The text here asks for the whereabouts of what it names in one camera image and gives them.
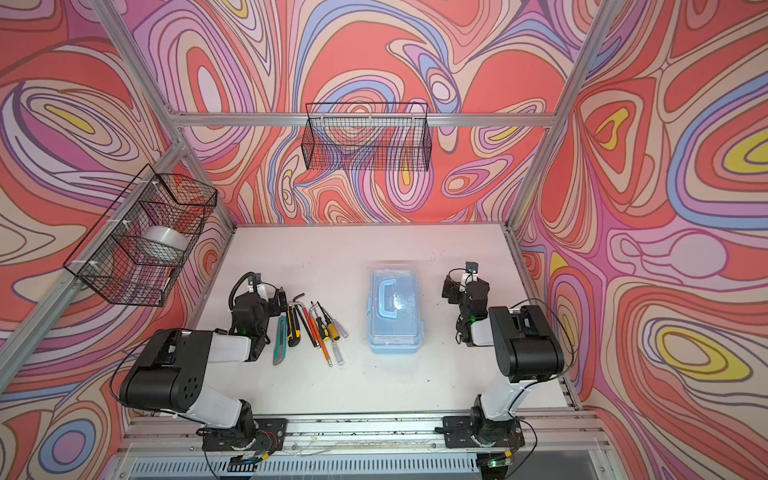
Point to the clear handled screwdriver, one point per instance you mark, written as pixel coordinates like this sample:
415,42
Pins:
336,344

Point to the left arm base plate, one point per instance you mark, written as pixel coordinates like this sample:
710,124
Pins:
265,435

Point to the dark steel hex key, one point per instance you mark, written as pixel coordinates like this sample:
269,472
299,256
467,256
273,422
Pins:
296,300

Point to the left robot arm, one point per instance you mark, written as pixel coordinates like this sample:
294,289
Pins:
169,376

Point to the yellow black utility knife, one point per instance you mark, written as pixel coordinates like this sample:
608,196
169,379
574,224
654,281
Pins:
294,331

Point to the yellow black screwdriver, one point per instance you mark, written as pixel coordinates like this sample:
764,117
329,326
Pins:
333,333

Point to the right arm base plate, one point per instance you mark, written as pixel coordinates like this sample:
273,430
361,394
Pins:
467,432

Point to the red sleeved hex key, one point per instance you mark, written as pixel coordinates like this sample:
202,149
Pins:
309,326

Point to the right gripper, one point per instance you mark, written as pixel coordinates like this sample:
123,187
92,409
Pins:
453,289

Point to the silver tape roll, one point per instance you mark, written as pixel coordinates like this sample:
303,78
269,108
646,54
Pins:
163,244

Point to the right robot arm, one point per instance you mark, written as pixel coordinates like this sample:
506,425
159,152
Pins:
527,354

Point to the black wire basket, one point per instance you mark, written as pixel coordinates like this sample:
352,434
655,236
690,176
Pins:
137,256
367,136

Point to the blue plastic tool box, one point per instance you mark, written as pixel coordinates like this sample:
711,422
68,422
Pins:
394,322

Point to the back black wire basket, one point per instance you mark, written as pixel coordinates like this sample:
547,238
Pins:
367,136

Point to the left black wire basket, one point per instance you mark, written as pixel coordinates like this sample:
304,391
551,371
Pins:
137,256

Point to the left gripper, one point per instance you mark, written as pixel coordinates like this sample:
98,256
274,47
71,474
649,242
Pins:
274,303

